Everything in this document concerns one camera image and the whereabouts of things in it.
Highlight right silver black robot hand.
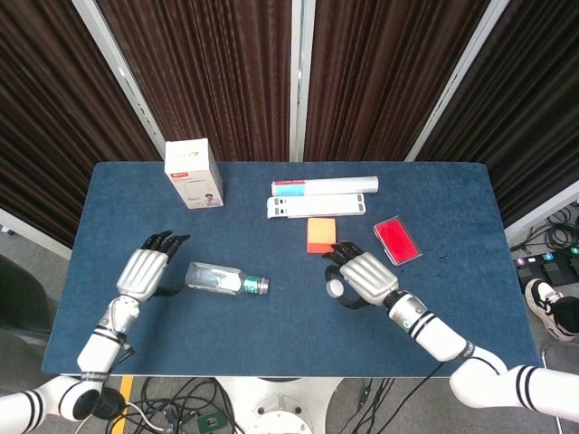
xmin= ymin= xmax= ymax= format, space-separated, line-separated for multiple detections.
xmin=321 ymin=241 xmax=399 ymax=311

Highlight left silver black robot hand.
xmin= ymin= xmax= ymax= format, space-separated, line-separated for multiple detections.
xmin=116 ymin=230 xmax=191 ymax=303

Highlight clear plastic bottle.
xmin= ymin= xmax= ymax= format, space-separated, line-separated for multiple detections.
xmin=184 ymin=260 xmax=271 ymax=297

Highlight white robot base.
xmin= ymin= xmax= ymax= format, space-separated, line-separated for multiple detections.
xmin=216 ymin=376 xmax=343 ymax=434

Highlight white blue tube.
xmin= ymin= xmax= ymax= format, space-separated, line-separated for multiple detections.
xmin=271 ymin=175 xmax=380 ymax=198

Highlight red ink pad clear case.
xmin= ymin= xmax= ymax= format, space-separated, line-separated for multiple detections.
xmin=372 ymin=214 xmax=424 ymax=267

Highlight orange sticky note block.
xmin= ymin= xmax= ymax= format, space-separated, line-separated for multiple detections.
xmin=306 ymin=217 xmax=338 ymax=255

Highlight white folding stand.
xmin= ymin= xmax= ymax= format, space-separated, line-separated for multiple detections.
xmin=265 ymin=193 xmax=367 ymax=220

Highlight white desk lamp box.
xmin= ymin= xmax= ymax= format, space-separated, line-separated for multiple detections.
xmin=164 ymin=138 xmax=225 ymax=210

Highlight yellow floor tape strip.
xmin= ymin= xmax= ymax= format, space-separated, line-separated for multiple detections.
xmin=110 ymin=374 xmax=136 ymax=434

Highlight blue table cloth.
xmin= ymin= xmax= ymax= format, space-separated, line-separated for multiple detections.
xmin=40 ymin=161 xmax=544 ymax=379

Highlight green circuit board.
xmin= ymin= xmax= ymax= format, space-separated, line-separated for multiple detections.
xmin=196 ymin=410 xmax=227 ymax=434

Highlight black and white sneaker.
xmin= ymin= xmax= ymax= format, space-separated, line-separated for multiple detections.
xmin=524 ymin=278 xmax=579 ymax=343

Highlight black pedal box with lights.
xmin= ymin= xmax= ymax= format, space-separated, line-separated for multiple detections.
xmin=510 ymin=250 xmax=579 ymax=290

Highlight brown pleated screen panel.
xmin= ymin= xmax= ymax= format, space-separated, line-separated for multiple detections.
xmin=97 ymin=0 xmax=293 ymax=163
xmin=415 ymin=0 xmax=579 ymax=227
xmin=0 ymin=0 xmax=159 ymax=248
xmin=305 ymin=0 xmax=492 ymax=163

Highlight black trouser leg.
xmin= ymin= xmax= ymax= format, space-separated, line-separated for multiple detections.
xmin=552 ymin=296 xmax=579 ymax=338

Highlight white screen bottom rail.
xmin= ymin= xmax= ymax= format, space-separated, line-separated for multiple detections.
xmin=0 ymin=207 xmax=73 ymax=261
xmin=504 ymin=192 xmax=579 ymax=245

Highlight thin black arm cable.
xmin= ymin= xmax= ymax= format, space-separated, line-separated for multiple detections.
xmin=393 ymin=361 xmax=449 ymax=434

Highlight black cable with inline switch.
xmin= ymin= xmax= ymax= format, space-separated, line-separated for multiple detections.
xmin=347 ymin=377 xmax=394 ymax=434

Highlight black cable bundle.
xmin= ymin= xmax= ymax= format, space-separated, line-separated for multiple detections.
xmin=126 ymin=377 xmax=236 ymax=434

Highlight white screen frame post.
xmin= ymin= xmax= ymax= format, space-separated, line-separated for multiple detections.
xmin=404 ymin=0 xmax=512 ymax=163
xmin=71 ymin=0 xmax=166 ymax=162
xmin=289 ymin=0 xmax=316 ymax=163

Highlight black coiled floor cables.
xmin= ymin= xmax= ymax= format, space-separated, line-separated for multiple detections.
xmin=510 ymin=205 xmax=579 ymax=255

